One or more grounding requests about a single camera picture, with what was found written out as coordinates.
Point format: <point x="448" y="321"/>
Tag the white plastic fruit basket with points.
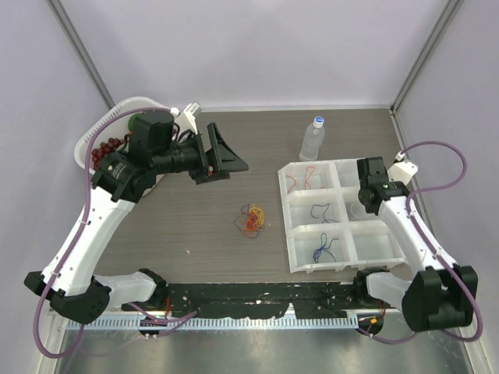
<point x="114" y="124"/>

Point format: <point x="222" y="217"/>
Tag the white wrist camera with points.
<point x="186" y="118"/>
<point x="402" y="170"/>

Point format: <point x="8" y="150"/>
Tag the white compartment tray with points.
<point x="326" y="227"/>

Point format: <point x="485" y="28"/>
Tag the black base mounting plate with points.
<point x="310" y="300"/>

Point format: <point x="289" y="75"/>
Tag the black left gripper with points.
<point x="220" y="156"/>

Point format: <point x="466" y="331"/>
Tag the dark red grape bunch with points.
<point x="105" y="148"/>

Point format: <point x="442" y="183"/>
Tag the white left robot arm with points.
<point x="69" y="282"/>

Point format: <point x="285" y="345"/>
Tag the clear plastic water bottle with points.
<point x="312" y="140"/>

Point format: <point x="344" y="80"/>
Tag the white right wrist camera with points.
<point x="402" y="170"/>

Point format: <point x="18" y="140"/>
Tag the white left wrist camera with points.
<point x="186" y="118"/>

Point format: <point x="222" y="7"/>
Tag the white slotted cable duct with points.
<point x="133" y="321"/>

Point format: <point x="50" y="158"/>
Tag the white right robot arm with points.
<point x="441" y="293"/>

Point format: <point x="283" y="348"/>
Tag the green lime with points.
<point x="132" y="120"/>

